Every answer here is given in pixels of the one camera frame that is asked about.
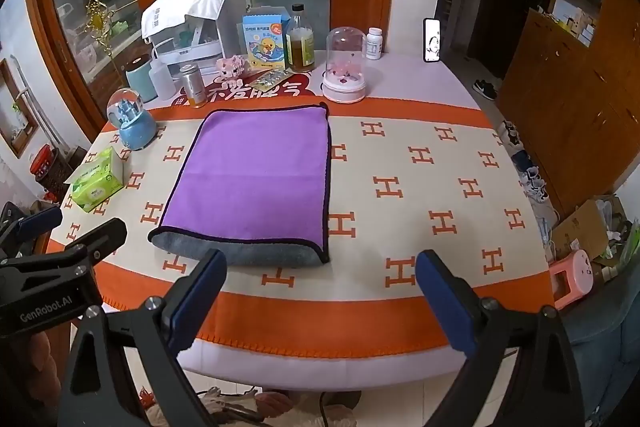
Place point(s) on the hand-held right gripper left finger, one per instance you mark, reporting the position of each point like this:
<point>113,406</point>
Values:
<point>199,299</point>

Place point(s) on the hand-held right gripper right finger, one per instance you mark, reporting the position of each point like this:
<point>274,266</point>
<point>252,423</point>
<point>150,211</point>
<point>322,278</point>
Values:
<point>445,302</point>

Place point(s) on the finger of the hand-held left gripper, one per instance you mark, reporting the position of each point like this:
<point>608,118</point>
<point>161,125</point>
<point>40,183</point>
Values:
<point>102,237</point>
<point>42,217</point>

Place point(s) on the purple towel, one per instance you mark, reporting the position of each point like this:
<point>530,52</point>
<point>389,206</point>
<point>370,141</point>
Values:
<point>250,177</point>

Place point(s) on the green tissue pack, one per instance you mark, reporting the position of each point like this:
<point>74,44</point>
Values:
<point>95,184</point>

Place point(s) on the red bucket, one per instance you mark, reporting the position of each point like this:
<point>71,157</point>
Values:
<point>41,162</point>

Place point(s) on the orange patterned blanket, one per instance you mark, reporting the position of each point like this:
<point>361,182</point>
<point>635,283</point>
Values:
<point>425,207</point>

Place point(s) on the blue snow globe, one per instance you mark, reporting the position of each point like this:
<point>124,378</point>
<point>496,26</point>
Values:
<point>131,127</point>

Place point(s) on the pink plastic stool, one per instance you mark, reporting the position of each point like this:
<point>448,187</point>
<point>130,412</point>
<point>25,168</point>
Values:
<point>572,279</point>

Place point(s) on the cardboard box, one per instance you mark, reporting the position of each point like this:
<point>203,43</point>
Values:
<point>582,227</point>

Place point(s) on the teal cylinder with brown lid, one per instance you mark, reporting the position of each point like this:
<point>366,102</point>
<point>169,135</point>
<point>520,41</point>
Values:
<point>141,82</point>

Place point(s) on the white squeeze bottle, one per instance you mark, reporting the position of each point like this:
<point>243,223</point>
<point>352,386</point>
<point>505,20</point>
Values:
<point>161,82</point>

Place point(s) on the grey-blue chair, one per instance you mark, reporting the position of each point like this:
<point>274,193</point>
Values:
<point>605,347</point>

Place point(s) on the metal can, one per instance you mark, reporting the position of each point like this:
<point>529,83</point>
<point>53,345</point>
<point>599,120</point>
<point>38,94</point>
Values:
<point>193,87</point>

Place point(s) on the black and white sneaker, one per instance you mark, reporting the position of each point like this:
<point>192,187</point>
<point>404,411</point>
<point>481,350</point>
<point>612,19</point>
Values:
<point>511,134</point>

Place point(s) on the pink toy figure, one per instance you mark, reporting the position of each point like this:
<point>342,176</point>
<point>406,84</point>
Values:
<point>231,68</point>

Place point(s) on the black shoe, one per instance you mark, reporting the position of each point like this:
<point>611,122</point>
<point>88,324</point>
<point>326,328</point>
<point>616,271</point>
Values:
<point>485,90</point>

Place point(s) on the red printed mat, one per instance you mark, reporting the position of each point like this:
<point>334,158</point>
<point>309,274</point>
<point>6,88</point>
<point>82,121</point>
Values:
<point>280,93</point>

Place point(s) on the blister pill pack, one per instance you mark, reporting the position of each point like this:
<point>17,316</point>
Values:
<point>271,79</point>

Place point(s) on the wooden cabinet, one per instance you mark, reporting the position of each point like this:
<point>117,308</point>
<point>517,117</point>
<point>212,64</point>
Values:
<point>575,107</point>

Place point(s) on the white storage box with cover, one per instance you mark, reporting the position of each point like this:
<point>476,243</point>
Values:
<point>190,7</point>

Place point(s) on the glass dome with pink base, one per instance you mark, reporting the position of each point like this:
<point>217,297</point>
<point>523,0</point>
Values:
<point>344,77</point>

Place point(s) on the blue box with duck print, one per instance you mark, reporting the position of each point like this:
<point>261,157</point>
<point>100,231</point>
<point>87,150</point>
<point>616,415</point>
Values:
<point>265,44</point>

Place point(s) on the black smartphone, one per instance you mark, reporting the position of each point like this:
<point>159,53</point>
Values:
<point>432,41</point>

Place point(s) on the white pill bottle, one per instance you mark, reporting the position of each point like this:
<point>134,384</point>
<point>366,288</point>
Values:
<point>374,44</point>

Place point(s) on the glass bottle of yellow liquid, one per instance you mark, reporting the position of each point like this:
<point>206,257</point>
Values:
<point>300,49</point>

